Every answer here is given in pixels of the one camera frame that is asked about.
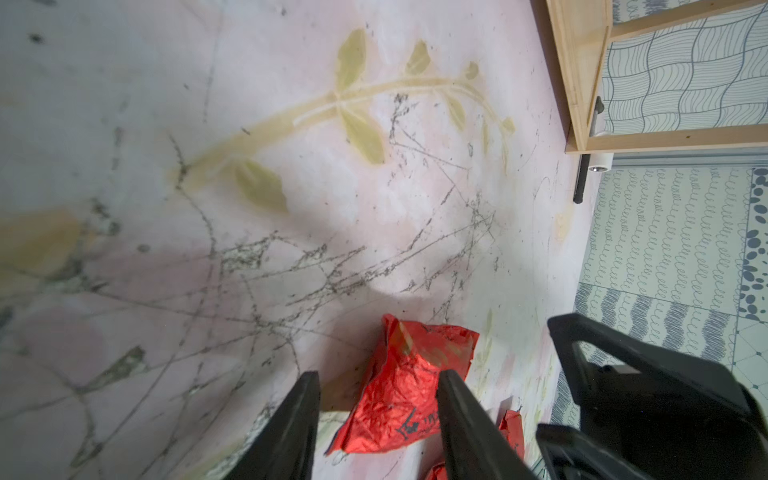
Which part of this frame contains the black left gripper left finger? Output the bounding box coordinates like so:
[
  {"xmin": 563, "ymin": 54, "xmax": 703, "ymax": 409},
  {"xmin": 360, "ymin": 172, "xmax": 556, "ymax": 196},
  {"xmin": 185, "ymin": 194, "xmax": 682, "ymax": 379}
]
[{"xmin": 225, "ymin": 371, "xmax": 321, "ymax": 480}]

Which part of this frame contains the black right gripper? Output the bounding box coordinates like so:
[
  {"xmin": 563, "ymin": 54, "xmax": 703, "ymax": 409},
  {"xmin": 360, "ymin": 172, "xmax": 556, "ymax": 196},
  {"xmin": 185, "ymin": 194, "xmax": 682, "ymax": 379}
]
[{"xmin": 536, "ymin": 313, "xmax": 767, "ymax": 480}]

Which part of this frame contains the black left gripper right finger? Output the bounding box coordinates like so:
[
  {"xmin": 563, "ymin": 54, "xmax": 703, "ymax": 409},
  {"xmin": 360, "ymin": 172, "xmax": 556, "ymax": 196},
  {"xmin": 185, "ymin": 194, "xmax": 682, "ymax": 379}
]
[{"xmin": 436, "ymin": 370, "xmax": 535, "ymax": 480}]

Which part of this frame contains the red tea bag two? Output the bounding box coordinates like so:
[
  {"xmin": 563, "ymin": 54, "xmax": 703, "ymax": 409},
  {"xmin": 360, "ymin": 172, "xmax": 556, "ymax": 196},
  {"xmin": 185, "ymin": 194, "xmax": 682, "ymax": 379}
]
[{"xmin": 326, "ymin": 314, "xmax": 480, "ymax": 454}]

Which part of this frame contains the light wooden shelf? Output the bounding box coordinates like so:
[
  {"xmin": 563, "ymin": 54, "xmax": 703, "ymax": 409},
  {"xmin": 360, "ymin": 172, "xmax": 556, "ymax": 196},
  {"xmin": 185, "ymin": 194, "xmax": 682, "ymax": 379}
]
[{"xmin": 548, "ymin": 1, "xmax": 767, "ymax": 154}]

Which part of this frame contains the white pipe fitting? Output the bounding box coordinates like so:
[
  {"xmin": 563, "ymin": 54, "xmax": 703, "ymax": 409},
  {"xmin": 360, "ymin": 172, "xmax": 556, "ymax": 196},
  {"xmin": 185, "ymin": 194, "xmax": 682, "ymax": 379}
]
[{"xmin": 588, "ymin": 152, "xmax": 614, "ymax": 173}]

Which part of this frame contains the black handled hammer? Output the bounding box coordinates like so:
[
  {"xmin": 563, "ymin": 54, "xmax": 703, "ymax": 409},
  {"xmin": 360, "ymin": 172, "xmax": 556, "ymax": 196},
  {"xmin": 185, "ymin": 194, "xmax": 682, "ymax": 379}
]
[{"xmin": 573, "ymin": 95, "xmax": 605, "ymax": 204}]

